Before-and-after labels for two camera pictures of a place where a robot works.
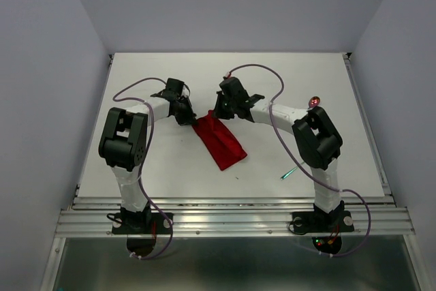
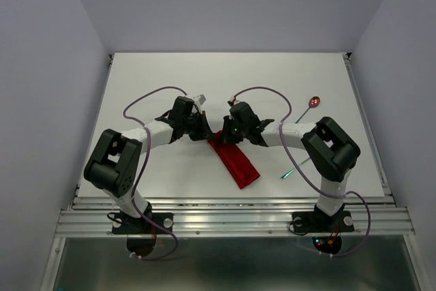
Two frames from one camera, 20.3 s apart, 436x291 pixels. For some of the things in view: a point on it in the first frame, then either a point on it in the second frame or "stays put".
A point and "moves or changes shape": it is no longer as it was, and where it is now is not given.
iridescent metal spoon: x=313 y=101 stays put
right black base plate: x=306 y=222 stays put
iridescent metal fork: x=285 y=175 stays put
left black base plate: x=140 y=223 stays put
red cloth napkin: x=219 y=140 moves or changes shape
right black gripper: x=217 y=112 → x=227 y=120
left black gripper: x=189 y=119 → x=205 y=131
